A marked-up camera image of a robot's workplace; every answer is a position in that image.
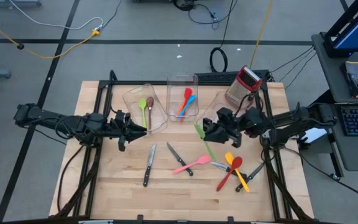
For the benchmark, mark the red steel box grater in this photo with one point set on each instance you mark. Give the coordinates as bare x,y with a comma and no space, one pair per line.
244,88

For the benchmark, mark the small black floor puck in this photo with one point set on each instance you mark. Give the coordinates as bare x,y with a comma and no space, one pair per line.
20,46

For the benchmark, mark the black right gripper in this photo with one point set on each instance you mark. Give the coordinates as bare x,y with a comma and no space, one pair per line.
228,127

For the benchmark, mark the black power strip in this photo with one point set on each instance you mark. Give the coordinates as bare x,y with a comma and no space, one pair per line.
213,77

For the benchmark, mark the orange silicone spatula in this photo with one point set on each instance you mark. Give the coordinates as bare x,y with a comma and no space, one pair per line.
179,112

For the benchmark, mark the clear plastic bin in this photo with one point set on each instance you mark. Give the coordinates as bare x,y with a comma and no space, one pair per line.
174,90
210,109
132,102

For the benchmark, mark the red silicone spatula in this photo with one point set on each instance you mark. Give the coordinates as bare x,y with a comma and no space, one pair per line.
188,92

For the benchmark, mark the black aluminium table frame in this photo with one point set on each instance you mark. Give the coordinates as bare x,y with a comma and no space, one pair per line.
129,83

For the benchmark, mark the grey black work gloves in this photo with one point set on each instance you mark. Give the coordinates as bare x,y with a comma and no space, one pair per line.
356,77

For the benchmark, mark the pink silicone spatula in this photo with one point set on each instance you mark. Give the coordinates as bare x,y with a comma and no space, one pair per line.
204,160

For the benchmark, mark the yellow spoon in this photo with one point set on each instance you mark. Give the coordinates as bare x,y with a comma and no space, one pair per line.
228,157

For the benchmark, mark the blue silicone spatula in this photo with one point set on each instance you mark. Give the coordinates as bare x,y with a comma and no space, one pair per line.
192,99

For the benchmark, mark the black floor device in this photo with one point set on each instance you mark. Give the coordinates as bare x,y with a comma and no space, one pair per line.
183,3

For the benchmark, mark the brown wooden spoon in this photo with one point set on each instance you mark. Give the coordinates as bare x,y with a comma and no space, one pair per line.
150,101

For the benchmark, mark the red silicone spoon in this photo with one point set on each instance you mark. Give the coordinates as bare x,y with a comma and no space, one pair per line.
237,161

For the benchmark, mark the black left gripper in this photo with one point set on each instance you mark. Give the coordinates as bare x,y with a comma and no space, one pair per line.
121,127

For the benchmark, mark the dark blade black knife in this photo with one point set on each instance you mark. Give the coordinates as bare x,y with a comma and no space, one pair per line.
253,172

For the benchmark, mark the grey computer cart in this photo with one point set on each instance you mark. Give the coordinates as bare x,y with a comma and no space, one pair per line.
337,81

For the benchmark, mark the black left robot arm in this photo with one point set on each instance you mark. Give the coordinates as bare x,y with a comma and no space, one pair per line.
57,121

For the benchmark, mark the green silicone spatula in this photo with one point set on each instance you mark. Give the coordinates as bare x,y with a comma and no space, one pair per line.
198,130

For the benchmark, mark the lime green silicone spoon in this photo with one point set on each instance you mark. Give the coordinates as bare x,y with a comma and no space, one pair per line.
142,103

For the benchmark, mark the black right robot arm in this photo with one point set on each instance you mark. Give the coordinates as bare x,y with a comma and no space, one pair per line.
291,119

